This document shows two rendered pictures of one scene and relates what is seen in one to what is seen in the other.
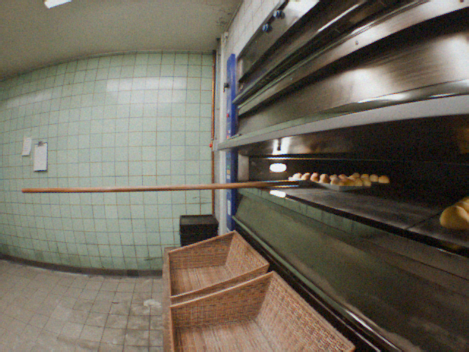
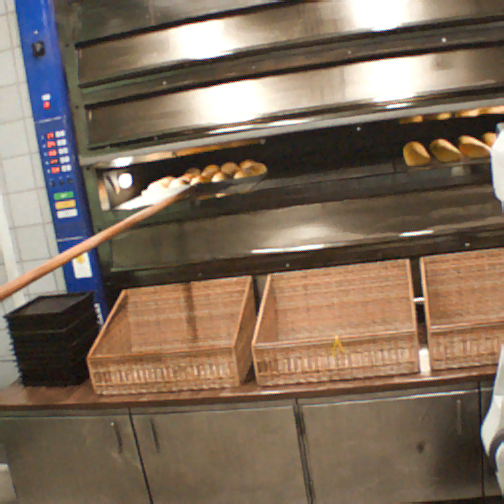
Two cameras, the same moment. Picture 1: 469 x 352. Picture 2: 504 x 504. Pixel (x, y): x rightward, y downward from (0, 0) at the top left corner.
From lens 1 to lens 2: 220 cm
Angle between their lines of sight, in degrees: 61
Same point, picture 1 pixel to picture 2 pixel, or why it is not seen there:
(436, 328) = (451, 210)
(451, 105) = (437, 109)
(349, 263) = (362, 211)
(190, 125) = not seen: outside the picture
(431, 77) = (412, 86)
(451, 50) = (426, 69)
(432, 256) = (425, 174)
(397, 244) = (399, 178)
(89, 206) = not seen: outside the picture
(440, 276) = (436, 182)
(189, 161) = not seen: outside the picture
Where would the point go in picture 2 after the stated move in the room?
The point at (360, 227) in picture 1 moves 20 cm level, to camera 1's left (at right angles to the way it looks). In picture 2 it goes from (366, 180) to (350, 188)
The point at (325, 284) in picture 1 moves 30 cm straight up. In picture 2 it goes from (351, 236) to (340, 159)
